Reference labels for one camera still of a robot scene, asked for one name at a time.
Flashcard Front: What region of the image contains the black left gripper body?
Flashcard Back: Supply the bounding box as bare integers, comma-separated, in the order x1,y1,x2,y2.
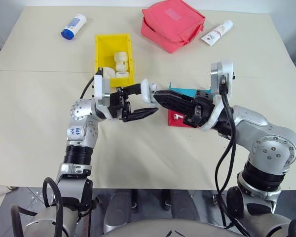
108,87,132,122

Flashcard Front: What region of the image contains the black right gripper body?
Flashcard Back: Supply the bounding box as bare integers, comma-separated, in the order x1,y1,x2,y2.
183,90,216,129

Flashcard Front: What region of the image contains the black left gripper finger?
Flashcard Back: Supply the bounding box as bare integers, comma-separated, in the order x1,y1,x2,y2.
117,83,143,98
124,107,160,122

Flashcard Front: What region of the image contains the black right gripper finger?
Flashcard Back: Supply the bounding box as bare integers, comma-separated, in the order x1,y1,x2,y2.
153,94,196,119
155,89,198,103

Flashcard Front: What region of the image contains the yellow plastic bin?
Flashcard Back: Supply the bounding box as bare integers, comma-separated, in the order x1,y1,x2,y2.
94,33,137,88

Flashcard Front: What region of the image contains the red and teal box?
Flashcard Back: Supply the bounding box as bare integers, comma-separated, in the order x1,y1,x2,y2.
167,82,213,128

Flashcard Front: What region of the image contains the pink fabric zip pouch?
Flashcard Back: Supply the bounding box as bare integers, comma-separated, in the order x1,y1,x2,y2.
141,0,206,54

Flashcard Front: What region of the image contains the white cream tube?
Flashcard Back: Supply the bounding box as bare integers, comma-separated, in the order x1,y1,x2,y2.
200,19,234,47

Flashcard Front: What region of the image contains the white bottle with blue cap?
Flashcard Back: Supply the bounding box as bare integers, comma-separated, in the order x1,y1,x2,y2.
60,13,88,40

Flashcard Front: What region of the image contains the grey rounded robot leg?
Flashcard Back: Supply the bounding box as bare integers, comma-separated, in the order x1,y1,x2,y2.
104,189,133,229
171,189,201,221

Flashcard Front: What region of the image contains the grey robot torso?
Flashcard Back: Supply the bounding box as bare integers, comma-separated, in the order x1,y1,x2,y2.
103,216,239,237

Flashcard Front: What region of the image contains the rusty metal table bar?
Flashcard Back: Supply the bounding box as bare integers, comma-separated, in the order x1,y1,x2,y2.
81,208,92,237

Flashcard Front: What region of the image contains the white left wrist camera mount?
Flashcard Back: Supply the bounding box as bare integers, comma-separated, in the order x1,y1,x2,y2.
93,74,112,107

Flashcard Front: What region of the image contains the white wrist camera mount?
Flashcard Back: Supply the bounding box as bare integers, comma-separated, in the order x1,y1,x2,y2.
199,59,235,132
93,74,112,107

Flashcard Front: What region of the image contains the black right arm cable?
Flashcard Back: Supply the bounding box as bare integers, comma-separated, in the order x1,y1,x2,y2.
215,75,251,237

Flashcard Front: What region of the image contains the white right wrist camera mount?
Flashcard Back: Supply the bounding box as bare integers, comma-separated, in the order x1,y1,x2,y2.
199,59,235,132

